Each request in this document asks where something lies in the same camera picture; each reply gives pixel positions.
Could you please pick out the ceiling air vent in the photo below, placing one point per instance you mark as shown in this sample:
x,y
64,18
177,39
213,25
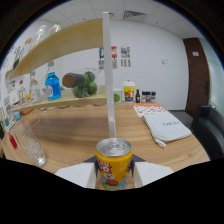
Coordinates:
x,y
134,15

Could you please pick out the white zip pouch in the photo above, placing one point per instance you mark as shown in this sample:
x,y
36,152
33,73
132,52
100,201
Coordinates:
x,y
166,128

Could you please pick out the black chair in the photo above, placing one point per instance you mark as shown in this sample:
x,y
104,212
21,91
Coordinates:
x,y
208,133

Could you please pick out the black yellow packet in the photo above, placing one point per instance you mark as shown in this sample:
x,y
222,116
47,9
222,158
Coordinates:
x,y
17,56

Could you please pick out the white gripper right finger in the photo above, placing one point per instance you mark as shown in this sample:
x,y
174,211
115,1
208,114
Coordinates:
x,y
150,172

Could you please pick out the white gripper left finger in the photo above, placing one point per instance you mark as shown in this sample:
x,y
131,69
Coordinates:
x,y
78,173

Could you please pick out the blue poster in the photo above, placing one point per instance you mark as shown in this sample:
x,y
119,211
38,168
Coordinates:
x,y
100,53

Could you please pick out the brown door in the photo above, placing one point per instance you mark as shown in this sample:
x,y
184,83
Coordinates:
x,y
197,76

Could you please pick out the red poster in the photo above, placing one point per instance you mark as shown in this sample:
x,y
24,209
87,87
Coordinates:
x,y
114,52

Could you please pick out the red liquid bottle white cap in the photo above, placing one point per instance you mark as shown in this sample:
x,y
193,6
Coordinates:
x,y
13,141

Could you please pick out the yellow tub white lid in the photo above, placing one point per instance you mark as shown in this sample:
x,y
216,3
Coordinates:
x,y
129,92

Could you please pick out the yellow drink can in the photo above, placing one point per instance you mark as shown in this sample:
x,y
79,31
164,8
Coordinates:
x,y
113,166

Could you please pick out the orange patterned paper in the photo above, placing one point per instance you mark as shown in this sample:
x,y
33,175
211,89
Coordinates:
x,y
148,108

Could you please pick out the dark small bottle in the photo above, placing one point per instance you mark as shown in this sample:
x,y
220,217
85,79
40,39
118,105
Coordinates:
x,y
137,97

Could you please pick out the white cup green print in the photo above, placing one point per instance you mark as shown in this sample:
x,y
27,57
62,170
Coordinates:
x,y
117,96

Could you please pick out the clear glass with ice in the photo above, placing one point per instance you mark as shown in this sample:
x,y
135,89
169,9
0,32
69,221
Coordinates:
x,y
33,151

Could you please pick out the two-tier wooden shelf rack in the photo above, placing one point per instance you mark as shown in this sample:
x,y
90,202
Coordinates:
x,y
108,83

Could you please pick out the glass jar of limes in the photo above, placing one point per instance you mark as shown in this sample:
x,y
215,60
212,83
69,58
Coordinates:
x,y
85,85

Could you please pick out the clear bottle orange cap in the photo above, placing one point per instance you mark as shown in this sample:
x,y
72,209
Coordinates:
x,y
22,96

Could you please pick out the multicolour poster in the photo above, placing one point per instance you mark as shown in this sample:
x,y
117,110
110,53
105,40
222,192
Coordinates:
x,y
125,52

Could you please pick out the large clear jar cork lid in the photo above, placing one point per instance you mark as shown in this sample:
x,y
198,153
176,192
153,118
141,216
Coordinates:
x,y
39,35

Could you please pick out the blue liquid bottle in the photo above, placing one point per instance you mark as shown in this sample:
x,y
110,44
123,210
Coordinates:
x,y
52,88

